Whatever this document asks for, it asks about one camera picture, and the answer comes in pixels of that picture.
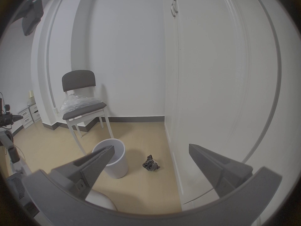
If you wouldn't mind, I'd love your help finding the black plastic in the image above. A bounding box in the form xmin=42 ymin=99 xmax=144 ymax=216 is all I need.
xmin=142 ymin=154 xmax=161 ymax=172

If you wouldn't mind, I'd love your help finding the white bedside table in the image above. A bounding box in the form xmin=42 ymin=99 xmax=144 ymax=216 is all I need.
xmin=18 ymin=104 xmax=42 ymax=129

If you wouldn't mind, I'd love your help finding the clear plastic bag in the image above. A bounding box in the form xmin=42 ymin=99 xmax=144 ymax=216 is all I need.
xmin=59 ymin=94 xmax=102 ymax=114

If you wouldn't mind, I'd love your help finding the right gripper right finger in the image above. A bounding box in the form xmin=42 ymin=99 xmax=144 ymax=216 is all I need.
xmin=189 ymin=144 xmax=254 ymax=198

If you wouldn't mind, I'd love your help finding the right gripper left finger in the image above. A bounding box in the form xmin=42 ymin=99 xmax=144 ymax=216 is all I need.
xmin=50 ymin=145 xmax=115 ymax=201

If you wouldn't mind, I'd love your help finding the white chair with grey cushions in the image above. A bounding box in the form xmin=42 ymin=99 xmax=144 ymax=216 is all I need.
xmin=62 ymin=70 xmax=115 ymax=156

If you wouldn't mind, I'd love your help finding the white wardrobe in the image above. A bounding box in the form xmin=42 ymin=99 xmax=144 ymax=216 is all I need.
xmin=162 ymin=0 xmax=294 ymax=211

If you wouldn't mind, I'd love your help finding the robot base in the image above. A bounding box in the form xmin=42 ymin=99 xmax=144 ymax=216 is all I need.
xmin=5 ymin=159 xmax=117 ymax=221

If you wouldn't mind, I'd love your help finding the white trash bin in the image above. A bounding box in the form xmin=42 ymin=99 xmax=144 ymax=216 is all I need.
xmin=92 ymin=138 xmax=129 ymax=179

